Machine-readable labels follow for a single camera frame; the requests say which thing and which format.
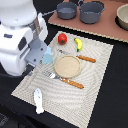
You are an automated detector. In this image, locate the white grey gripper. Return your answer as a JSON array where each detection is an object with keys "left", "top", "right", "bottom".
[{"left": 0, "top": 13, "right": 48, "bottom": 76}]

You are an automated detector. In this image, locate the red toy tomato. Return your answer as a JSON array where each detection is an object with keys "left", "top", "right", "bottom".
[{"left": 58, "top": 33, "right": 67, "bottom": 45}]

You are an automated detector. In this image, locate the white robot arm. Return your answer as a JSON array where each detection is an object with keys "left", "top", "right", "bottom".
[{"left": 0, "top": 0, "right": 48, "bottom": 76}]

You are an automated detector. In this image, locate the round beige plate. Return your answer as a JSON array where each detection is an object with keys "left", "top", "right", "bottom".
[{"left": 54, "top": 55, "right": 81, "bottom": 78}]

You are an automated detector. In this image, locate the woven beige placemat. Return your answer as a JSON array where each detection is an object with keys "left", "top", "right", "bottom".
[{"left": 12, "top": 32, "right": 113, "bottom": 128}]

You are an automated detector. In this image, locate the yellow toy banana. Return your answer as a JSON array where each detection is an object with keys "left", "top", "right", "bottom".
[{"left": 74, "top": 38, "right": 82, "bottom": 52}]

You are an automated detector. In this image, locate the beige bowl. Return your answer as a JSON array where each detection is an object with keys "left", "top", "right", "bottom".
[{"left": 117, "top": 4, "right": 128, "bottom": 30}]

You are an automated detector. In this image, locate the fork with wooden handle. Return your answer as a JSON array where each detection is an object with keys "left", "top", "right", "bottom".
[{"left": 43, "top": 71, "right": 84, "bottom": 89}]

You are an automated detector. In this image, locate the grey saucepan with handle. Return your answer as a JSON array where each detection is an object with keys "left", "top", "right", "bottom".
[{"left": 43, "top": 2, "right": 77, "bottom": 20}]

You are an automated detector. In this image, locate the knife with wooden handle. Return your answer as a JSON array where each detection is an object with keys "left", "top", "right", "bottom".
[{"left": 57, "top": 49, "right": 96, "bottom": 63}]

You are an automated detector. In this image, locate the grey pot with lid handles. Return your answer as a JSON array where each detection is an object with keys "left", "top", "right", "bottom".
[{"left": 78, "top": 0, "right": 106, "bottom": 24}]

